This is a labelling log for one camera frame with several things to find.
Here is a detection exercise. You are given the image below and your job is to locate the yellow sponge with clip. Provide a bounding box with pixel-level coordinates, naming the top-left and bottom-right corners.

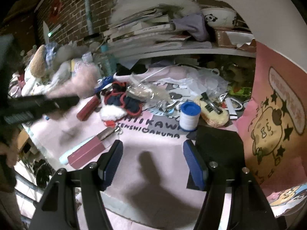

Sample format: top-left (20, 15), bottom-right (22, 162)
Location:
top-left (193, 92), bottom-right (229, 128)

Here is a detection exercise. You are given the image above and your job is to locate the blue cap white jar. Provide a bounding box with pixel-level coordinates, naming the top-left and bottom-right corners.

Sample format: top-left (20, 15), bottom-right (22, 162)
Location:
top-left (179, 101), bottom-right (201, 132)

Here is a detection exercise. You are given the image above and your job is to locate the navy red plush costume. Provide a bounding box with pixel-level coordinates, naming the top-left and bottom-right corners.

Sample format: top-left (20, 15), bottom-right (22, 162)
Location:
top-left (104, 81), bottom-right (142, 117)

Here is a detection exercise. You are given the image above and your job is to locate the pink desk mat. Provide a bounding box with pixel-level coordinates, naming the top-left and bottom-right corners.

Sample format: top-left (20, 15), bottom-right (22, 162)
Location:
top-left (26, 100), bottom-right (205, 229)

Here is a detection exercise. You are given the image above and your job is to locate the brown plush toy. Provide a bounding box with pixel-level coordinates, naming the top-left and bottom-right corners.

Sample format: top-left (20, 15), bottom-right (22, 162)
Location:
top-left (29, 42), bottom-right (59, 78)

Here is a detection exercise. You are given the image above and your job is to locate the pink cylindrical tube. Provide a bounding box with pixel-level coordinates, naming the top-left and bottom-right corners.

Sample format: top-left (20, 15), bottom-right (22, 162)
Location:
top-left (77, 95), bottom-right (101, 122)

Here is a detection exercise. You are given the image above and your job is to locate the white plush toy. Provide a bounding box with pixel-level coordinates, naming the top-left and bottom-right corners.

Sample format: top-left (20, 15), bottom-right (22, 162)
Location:
top-left (21, 61), bottom-right (100, 99)

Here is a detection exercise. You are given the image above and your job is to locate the clear plastic bag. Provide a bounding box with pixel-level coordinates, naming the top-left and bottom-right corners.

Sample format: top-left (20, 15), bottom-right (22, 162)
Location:
top-left (126, 74), bottom-right (175, 108)

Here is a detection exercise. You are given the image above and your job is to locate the blue white contact lens case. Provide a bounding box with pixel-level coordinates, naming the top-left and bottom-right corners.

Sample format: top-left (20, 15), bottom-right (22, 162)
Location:
top-left (94, 76), bottom-right (114, 94)

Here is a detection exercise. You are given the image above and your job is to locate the pink cartoon cardboard box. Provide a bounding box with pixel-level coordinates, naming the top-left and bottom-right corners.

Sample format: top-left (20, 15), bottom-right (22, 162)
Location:
top-left (216, 0), bottom-right (307, 219)

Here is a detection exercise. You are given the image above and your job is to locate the green bottle teal cap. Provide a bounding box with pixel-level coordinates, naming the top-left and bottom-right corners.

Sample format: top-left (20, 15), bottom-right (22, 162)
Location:
top-left (100, 44), bottom-right (116, 76)

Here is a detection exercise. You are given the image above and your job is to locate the white pink power strip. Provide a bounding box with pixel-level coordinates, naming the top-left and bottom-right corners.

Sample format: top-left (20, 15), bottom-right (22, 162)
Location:
top-left (113, 67), bottom-right (175, 83)

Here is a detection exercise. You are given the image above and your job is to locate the stack of books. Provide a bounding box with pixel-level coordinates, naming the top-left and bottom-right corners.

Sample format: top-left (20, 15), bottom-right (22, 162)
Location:
top-left (103, 5), bottom-right (199, 58)

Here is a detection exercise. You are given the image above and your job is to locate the white fluffy fur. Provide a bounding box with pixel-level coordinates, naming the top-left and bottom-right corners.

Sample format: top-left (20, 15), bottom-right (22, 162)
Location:
top-left (109, 0), bottom-right (201, 24)

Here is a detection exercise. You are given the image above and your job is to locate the purple cloth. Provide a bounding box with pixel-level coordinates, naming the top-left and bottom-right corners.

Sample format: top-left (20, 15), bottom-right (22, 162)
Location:
top-left (172, 13), bottom-right (209, 42)

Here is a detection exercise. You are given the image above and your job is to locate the white panda bowl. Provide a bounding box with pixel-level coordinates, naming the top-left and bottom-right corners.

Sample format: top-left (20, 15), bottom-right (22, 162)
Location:
top-left (201, 8), bottom-right (237, 30)

